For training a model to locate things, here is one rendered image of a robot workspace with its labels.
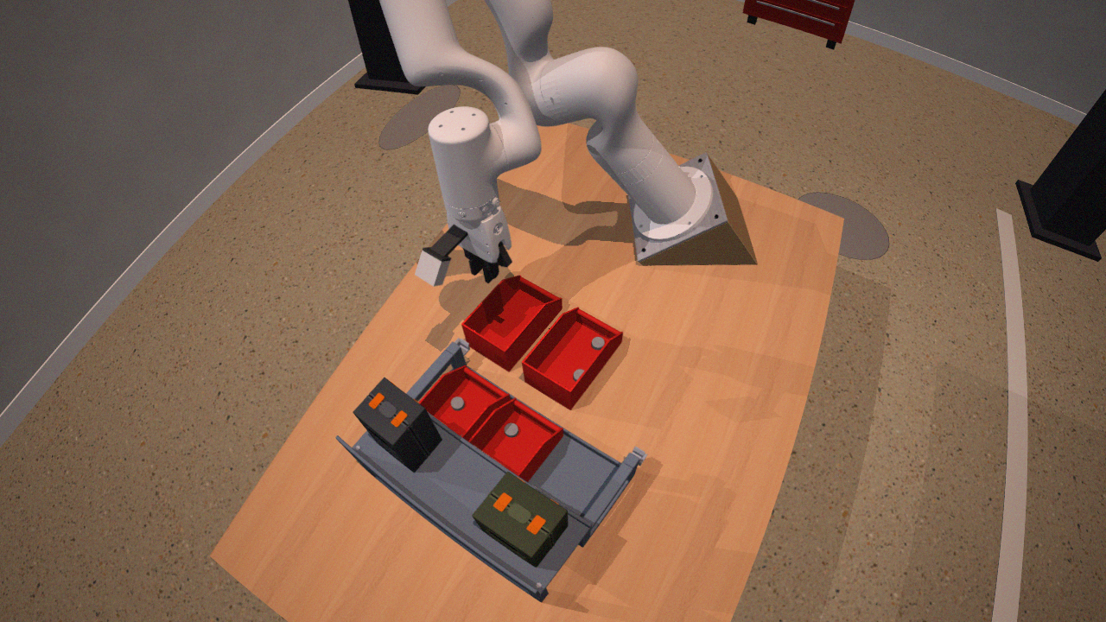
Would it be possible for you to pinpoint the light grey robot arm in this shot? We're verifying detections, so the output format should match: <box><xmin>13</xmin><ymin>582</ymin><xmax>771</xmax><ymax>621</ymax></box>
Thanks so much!
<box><xmin>379</xmin><ymin>0</ymin><xmax>713</xmax><ymax>241</ymax></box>

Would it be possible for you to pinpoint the grey metal shelf rack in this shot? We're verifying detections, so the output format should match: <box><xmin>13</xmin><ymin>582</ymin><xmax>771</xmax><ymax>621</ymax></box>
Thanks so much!
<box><xmin>335</xmin><ymin>338</ymin><xmax>648</xmax><ymax>602</ymax></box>

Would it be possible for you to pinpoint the red bin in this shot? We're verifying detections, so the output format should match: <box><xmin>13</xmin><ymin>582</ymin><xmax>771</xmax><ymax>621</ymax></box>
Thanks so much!
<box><xmin>461</xmin><ymin>276</ymin><xmax>563</xmax><ymax>371</ymax></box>
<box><xmin>469</xmin><ymin>398</ymin><xmax>563</xmax><ymax>483</ymax></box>
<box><xmin>522</xmin><ymin>307</ymin><xmax>623</xmax><ymax>410</ymax></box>
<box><xmin>419</xmin><ymin>365</ymin><xmax>510</xmax><ymax>440</ymax></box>

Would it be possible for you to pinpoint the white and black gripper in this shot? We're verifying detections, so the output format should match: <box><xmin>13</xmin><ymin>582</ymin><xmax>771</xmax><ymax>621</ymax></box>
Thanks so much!
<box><xmin>447</xmin><ymin>205</ymin><xmax>512</xmax><ymax>283</ymax></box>

